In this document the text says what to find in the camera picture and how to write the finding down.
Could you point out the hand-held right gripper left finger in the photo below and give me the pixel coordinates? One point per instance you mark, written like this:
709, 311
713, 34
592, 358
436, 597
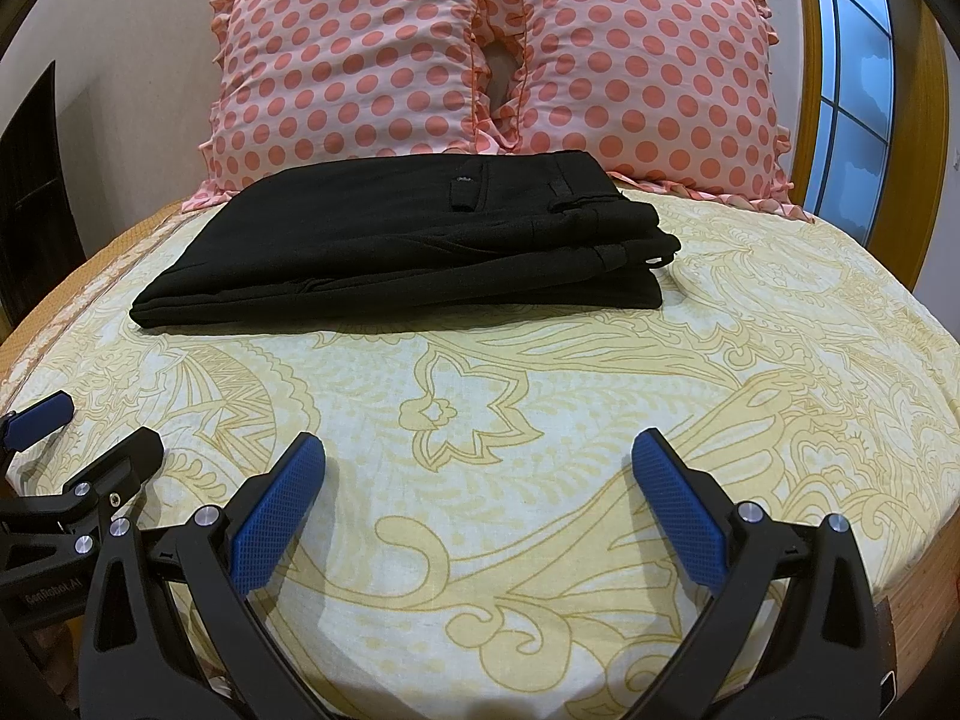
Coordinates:
277, 514

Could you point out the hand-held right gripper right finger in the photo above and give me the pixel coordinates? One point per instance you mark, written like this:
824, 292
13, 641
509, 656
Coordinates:
679, 506

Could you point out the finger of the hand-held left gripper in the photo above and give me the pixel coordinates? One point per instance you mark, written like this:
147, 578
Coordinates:
37, 420
124, 465

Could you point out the black pants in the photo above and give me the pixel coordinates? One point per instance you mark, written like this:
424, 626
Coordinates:
405, 240

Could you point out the yellow patterned bed sheet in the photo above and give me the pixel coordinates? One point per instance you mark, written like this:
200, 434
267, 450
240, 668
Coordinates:
525, 405

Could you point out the black flat screen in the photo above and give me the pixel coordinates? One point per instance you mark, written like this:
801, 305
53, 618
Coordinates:
34, 225

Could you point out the pink polka dot pillow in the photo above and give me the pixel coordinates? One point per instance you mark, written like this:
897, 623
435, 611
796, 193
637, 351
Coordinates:
645, 67
345, 67

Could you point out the blue glass window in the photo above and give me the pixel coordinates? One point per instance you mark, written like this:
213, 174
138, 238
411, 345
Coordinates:
855, 90

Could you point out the wooden bed frame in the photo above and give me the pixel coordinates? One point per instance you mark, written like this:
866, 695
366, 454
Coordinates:
896, 637

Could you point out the arched wooden window frame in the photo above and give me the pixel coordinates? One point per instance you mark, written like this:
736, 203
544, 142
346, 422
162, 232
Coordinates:
919, 127

